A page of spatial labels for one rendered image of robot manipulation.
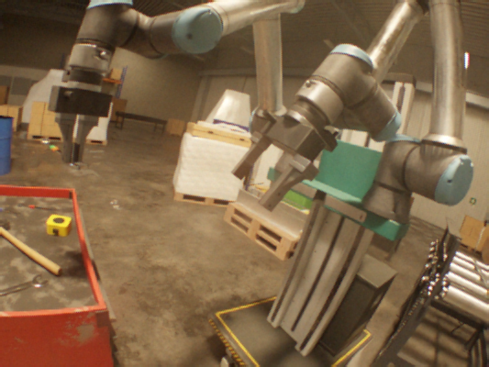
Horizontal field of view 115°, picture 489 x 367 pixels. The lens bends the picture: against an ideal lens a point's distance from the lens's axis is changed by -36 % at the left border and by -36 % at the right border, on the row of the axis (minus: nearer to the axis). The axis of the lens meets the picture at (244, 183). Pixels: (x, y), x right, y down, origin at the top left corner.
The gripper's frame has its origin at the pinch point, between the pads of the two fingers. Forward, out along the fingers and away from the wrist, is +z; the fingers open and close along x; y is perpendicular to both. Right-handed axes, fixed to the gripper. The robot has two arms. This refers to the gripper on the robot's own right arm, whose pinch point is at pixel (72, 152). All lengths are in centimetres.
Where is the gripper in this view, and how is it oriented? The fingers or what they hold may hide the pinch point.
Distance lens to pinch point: 55.6
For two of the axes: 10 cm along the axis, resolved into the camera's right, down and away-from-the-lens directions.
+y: 8.8, 3.2, -3.6
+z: -2.6, 9.4, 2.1
